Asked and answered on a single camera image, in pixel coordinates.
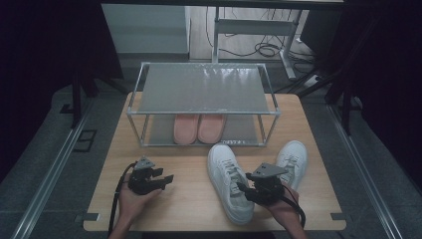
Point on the person's left hand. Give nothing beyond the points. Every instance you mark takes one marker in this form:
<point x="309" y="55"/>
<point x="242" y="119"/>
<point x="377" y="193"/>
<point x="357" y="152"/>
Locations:
<point x="132" y="204"/>

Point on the person's right hand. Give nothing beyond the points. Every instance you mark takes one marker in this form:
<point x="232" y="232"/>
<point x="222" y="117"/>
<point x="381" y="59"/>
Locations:
<point x="287" y="207"/>

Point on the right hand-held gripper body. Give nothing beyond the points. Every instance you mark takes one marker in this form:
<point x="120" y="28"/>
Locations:
<point x="267" y="191"/>

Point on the black metal stand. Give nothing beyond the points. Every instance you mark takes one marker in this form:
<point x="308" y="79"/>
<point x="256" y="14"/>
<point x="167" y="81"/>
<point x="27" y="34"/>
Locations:
<point x="346" y="109"/>
<point x="77" y="99"/>

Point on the white cabinet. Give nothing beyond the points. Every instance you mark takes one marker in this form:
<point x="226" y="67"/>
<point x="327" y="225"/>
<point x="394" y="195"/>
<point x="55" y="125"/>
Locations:
<point x="146" y="30"/>

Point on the metal floor rail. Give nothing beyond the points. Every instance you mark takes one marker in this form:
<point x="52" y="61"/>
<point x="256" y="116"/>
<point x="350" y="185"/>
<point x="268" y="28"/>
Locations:
<point x="49" y="176"/>
<point x="365" y="176"/>

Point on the white desk frame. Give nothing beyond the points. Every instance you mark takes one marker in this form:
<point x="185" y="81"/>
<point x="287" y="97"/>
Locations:
<point x="255" y="27"/>

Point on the pink slipper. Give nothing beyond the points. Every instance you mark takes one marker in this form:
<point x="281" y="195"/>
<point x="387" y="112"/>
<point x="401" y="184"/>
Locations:
<point x="185" y="129"/>
<point x="211" y="127"/>

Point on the white power strip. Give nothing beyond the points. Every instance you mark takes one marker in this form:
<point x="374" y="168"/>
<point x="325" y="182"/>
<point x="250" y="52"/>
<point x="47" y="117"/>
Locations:
<point x="312" y="80"/>

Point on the silver two-tier shoe rack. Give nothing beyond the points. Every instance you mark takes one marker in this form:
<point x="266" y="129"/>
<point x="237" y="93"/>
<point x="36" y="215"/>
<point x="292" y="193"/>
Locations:
<point x="202" y="89"/>

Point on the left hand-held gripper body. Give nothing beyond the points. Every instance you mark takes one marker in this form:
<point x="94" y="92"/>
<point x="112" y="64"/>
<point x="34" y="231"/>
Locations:
<point x="142" y="182"/>

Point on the white sneaker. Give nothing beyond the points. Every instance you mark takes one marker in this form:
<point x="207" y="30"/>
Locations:
<point x="222" y="162"/>
<point x="295" y="152"/>

